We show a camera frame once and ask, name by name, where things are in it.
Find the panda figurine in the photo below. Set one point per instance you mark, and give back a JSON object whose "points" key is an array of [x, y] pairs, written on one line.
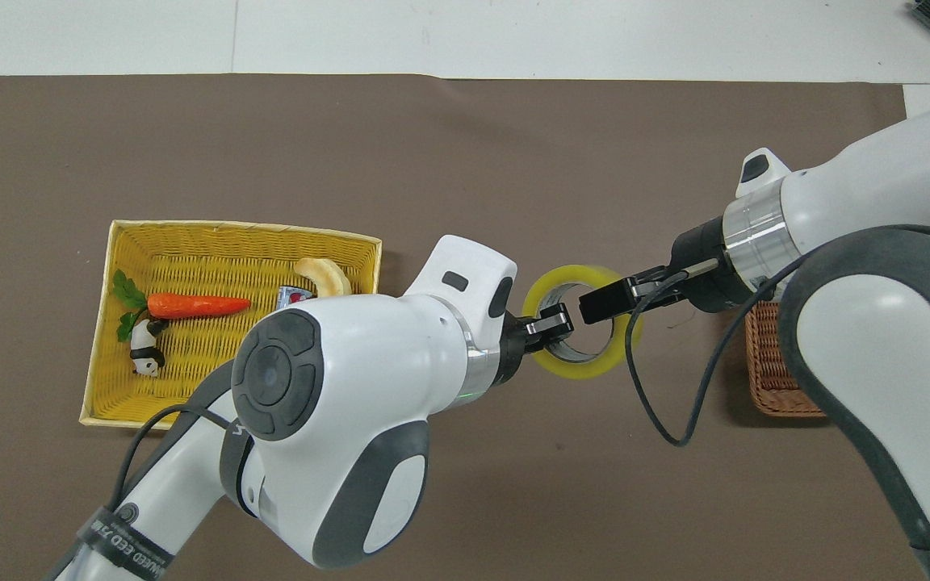
{"points": [[144, 355]]}

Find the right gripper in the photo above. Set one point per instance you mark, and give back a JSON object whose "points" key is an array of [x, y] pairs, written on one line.
{"points": [[703, 254]]}

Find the toy banana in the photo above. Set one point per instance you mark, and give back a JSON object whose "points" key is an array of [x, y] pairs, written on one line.
{"points": [[328, 274]]}

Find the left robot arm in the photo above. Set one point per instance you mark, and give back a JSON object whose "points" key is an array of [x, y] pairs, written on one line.
{"points": [[368, 363]]}

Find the orange toy carrot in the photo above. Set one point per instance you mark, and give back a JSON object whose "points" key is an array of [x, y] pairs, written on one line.
{"points": [[190, 306]]}

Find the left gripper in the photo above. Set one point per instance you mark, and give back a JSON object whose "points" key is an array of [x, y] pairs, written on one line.
{"points": [[512, 351]]}

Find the yellow woven basket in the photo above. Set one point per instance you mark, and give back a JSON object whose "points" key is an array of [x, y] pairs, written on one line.
{"points": [[190, 250]]}

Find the yellow tape roll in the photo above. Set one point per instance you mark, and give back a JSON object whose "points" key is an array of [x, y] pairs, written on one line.
{"points": [[586, 369]]}

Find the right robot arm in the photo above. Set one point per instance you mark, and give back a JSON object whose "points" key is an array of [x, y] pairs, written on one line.
{"points": [[901, 161]]}

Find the brown wicker basket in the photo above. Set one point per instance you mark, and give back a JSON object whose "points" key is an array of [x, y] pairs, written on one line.
{"points": [[772, 371]]}

